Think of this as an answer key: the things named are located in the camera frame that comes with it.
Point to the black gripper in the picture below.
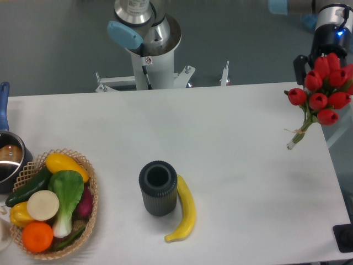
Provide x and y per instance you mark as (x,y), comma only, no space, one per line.
(327,39)

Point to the red tulip bouquet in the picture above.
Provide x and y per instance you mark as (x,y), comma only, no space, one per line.
(327,88)

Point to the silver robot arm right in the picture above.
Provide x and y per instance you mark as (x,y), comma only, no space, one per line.
(328,12)

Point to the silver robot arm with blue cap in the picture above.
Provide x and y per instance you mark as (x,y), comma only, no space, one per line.
(144,28)

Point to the black device at table edge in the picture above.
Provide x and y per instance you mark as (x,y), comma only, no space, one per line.
(343,237)

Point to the dark grey ribbed vase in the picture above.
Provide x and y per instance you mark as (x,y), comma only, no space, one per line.
(158,183)

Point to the yellow banana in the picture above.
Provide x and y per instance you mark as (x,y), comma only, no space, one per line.
(188,220)

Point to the purple eggplant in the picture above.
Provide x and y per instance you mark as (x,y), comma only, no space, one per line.
(85,206)

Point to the green bok choy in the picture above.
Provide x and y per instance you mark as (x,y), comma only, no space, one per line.
(68,187)

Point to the yellow squash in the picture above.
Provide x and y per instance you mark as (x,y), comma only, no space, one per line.
(56,162)

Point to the woven wicker basket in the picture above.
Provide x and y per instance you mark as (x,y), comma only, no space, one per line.
(83,219)

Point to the green chili pepper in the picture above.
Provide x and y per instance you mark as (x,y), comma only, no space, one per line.
(68,241)

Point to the green cucumber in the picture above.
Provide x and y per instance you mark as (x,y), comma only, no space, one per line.
(39,182)

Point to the white round radish slice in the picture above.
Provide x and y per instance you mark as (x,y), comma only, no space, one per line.
(43,205)

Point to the orange fruit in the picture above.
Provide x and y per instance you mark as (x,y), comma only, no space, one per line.
(37,236)

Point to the yellow bell pepper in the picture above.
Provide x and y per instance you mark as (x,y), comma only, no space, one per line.
(19,215)

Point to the white object at left edge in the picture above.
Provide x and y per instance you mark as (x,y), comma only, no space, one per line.
(6,238)

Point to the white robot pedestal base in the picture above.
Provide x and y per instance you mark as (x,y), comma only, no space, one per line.
(149,72)

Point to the dark saucepan with blue handle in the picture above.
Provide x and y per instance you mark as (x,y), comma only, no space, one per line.
(14,153)

